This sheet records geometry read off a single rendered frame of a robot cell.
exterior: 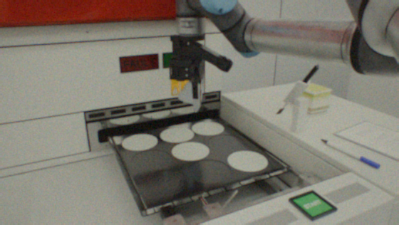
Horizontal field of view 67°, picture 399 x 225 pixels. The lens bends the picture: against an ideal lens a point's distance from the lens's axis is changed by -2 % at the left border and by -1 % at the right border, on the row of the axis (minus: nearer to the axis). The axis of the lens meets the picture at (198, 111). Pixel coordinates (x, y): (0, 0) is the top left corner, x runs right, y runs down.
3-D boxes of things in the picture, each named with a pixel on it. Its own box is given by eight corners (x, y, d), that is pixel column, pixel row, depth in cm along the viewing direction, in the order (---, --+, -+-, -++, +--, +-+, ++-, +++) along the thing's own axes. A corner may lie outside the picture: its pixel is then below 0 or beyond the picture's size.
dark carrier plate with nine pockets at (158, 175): (112, 139, 88) (112, 137, 88) (216, 119, 102) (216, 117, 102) (147, 209, 59) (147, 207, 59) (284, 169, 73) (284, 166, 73)
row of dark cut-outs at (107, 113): (86, 119, 88) (85, 112, 87) (218, 98, 105) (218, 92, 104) (86, 120, 87) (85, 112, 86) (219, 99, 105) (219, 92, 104)
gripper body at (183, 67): (177, 75, 87) (175, 32, 82) (206, 77, 85) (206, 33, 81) (169, 82, 80) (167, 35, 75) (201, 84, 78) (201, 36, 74)
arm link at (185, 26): (207, 16, 79) (201, 18, 72) (207, 34, 81) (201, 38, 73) (179, 16, 80) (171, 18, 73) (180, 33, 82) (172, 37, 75)
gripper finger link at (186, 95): (179, 110, 86) (179, 79, 83) (200, 112, 85) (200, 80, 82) (177, 114, 83) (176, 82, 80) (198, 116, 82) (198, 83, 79)
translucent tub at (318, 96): (292, 107, 93) (295, 85, 90) (310, 103, 96) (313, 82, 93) (311, 114, 86) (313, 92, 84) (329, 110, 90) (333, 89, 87)
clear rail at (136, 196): (106, 139, 89) (106, 135, 88) (111, 139, 89) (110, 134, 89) (141, 218, 58) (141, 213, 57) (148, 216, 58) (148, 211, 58)
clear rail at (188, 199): (140, 214, 59) (139, 208, 58) (289, 169, 74) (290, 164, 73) (141, 218, 58) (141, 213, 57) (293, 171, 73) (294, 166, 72)
